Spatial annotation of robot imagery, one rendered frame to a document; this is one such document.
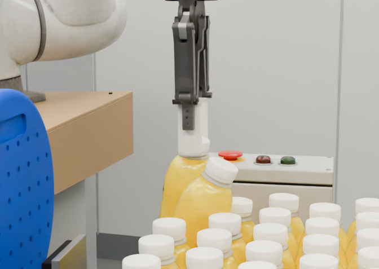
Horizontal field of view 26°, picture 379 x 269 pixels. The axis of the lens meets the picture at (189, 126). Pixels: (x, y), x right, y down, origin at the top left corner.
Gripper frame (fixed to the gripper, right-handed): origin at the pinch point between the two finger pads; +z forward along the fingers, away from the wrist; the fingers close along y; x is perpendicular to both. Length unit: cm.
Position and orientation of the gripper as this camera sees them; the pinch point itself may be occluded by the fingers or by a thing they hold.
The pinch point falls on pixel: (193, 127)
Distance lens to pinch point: 107.4
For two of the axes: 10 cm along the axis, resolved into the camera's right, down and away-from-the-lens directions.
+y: -1.9, 1.7, -9.7
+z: 0.1, 9.9, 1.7
